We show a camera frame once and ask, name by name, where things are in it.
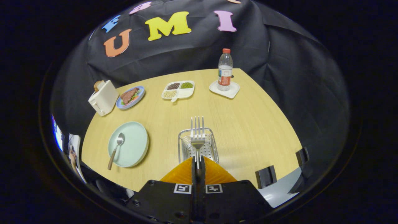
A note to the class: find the pale beans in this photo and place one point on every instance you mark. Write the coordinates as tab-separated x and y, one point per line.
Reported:
169	93

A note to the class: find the white side desk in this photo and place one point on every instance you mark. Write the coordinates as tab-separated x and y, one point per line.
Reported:
77	141

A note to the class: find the green beans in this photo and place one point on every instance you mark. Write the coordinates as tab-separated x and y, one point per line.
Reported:
187	85

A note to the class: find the white toaster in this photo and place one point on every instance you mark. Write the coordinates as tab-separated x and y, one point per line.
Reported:
104	99

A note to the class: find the toasted bread slice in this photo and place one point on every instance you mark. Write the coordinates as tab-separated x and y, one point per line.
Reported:
99	85

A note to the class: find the black table clamp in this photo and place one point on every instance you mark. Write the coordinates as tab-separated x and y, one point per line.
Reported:
266	176
302	156

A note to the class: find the brown steak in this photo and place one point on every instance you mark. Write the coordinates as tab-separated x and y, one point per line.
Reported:
129	95

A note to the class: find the white divided dish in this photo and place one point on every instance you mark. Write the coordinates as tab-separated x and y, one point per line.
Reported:
183	93

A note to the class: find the white square coaster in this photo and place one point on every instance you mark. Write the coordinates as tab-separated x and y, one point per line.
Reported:
233	90

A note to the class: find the green and orange vegetables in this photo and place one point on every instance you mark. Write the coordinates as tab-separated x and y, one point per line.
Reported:
134	99

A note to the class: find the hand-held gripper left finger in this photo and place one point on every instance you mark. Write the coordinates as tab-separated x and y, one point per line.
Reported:
168	202

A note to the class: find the clear water bottle red cap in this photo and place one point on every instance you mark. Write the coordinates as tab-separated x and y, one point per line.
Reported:
225	70

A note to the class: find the light green plate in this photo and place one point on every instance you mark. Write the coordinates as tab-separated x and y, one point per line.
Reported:
133	146

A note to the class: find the dark beans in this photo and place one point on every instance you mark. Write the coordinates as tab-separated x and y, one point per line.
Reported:
173	86

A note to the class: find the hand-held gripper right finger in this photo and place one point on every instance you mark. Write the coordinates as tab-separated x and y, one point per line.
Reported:
233	202

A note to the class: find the computer monitor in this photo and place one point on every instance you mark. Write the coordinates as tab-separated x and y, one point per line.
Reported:
57	135

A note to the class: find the blue plate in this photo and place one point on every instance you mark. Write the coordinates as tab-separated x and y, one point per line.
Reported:
138	99

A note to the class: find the black backdrop cloth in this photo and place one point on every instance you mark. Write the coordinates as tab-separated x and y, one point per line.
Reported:
186	53

